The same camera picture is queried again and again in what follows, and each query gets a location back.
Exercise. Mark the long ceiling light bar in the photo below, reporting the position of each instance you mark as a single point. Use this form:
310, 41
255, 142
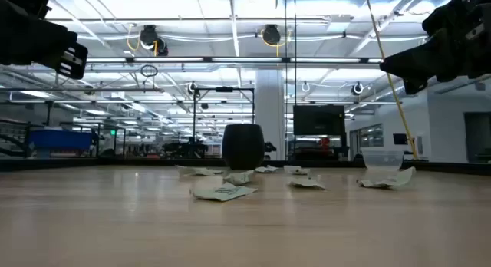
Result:
230, 60

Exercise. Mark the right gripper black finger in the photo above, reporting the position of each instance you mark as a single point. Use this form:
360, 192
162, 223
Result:
410, 65
415, 86

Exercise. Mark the white building pillar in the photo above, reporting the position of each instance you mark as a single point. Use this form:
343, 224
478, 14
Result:
270, 113

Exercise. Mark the black distant rig frame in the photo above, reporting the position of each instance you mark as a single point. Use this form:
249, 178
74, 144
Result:
224, 89

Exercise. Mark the dark cup with green inside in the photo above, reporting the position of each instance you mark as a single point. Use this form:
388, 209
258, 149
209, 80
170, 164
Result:
242, 146

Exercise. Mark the small black ceiling reel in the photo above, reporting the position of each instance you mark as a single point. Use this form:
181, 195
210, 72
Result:
357, 88
192, 87

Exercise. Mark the clear round plastic container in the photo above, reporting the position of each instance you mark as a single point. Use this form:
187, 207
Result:
381, 159

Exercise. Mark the blue distant cart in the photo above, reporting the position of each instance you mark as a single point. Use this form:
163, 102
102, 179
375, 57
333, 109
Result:
59, 139

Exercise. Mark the black monitor screen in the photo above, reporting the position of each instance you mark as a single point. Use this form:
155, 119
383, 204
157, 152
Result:
318, 120

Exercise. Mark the small black wall sign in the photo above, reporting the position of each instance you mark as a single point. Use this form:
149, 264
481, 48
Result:
400, 139

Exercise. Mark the black aluminium table frame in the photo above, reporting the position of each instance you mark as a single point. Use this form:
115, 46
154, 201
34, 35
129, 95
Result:
115, 162

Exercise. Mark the dark door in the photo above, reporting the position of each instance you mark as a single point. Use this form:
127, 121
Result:
477, 136

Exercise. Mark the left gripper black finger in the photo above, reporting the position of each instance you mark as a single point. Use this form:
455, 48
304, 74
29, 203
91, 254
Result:
73, 61

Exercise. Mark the glass wall window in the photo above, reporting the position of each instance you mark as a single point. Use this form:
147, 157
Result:
371, 135

